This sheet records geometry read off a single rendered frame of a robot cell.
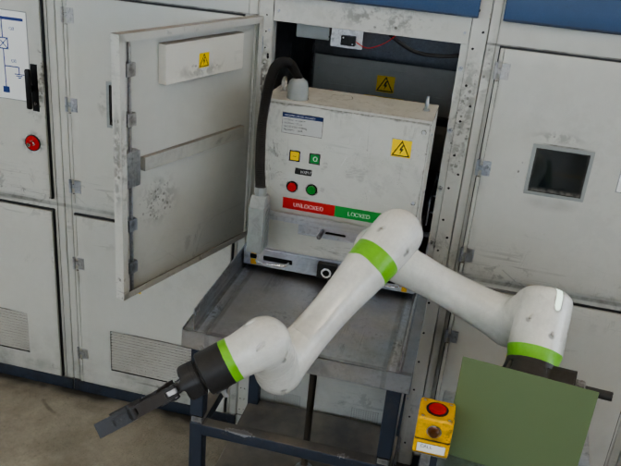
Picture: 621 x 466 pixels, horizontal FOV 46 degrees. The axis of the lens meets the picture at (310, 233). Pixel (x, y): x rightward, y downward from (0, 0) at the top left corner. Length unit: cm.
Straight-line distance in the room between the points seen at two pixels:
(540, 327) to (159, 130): 113
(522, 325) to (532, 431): 24
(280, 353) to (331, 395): 135
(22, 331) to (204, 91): 143
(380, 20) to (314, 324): 104
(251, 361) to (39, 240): 162
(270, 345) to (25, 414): 182
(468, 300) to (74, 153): 150
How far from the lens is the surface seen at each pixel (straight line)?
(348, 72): 299
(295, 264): 229
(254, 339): 149
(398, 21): 231
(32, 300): 312
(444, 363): 267
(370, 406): 283
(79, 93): 268
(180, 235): 232
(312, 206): 221
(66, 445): 300
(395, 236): 171
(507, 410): 176
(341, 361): 193
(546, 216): 242
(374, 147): 212
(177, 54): 209
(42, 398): 325
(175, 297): 280
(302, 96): 216
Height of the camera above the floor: 191
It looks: 24 degrees down
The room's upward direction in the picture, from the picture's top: 5 degrees clockwise
